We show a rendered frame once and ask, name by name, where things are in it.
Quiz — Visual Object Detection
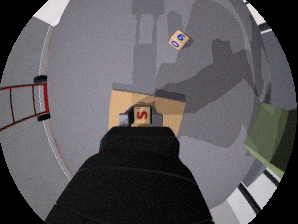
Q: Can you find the tan flat mat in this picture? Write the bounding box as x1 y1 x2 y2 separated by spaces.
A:
109 90 186 137

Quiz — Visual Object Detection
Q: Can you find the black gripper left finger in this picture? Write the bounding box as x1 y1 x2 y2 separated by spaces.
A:
118 106 135 126

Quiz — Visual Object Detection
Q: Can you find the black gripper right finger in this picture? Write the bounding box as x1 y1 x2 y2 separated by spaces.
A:
150 106 163 127

